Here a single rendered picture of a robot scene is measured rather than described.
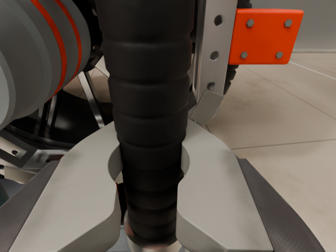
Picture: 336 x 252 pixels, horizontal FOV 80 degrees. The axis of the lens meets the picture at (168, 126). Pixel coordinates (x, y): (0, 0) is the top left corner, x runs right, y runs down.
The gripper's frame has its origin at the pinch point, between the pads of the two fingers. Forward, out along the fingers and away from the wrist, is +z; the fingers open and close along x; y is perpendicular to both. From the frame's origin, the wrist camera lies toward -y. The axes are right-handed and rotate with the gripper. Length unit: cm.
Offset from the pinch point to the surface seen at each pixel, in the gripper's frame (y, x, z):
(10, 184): 42, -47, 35
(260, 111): 83, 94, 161
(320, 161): 83, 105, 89
